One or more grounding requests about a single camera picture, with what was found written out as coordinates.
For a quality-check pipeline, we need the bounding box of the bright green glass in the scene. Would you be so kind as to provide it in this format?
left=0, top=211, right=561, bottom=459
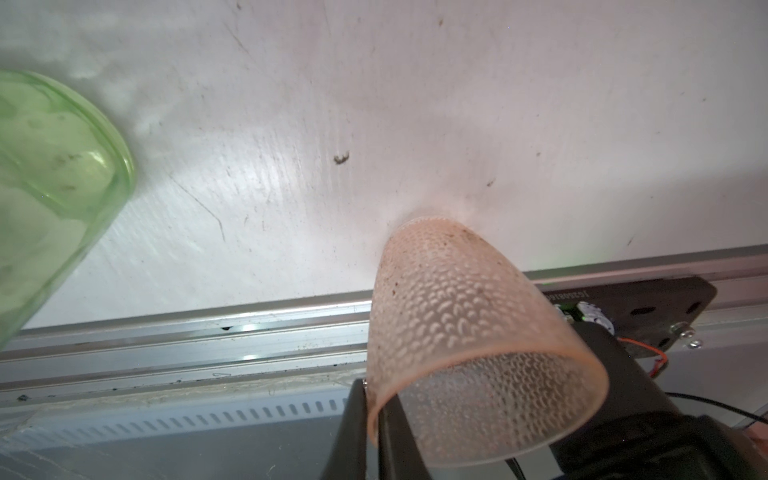
left=1, top=70, right=136, bottom=343

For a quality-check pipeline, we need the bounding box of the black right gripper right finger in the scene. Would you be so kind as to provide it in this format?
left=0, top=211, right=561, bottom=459
left=378, top=395, right=432, bottom=480

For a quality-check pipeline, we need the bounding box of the pink dimpled cup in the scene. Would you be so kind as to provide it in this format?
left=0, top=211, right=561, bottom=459
left=366, top=217, right=609, bottom=468

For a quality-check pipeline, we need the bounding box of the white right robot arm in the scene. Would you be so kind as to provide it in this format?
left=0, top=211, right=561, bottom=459
left=320, top=322, right=767, bottom=479

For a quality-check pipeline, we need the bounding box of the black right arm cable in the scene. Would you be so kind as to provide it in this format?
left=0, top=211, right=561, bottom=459
left=664, top=391, right=768, bottom=426

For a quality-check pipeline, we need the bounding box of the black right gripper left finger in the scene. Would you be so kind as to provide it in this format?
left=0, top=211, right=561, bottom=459
left=321, top=379, right=367, bottom=480

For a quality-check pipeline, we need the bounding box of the aluminium front rail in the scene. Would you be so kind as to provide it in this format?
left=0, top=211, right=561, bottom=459
left=1, top=245, right=767, bottom=406

